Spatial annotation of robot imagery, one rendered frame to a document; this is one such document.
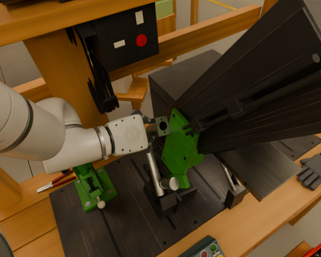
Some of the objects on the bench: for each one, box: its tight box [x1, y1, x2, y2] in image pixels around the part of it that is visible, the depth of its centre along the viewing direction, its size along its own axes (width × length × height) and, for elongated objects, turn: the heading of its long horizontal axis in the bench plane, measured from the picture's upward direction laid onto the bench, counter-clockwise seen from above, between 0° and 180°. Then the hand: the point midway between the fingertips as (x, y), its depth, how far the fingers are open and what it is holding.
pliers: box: [37, 169, 76, 193], centre depth 94 cm, size 16×5×1 cm, turn 124°
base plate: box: [49, 135, 321, 257], centre depth 93 cm, size 42×110×2 cm, turn 125°
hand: (157, 127), depth 67 cm, fingers closed on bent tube, 3 cm apart
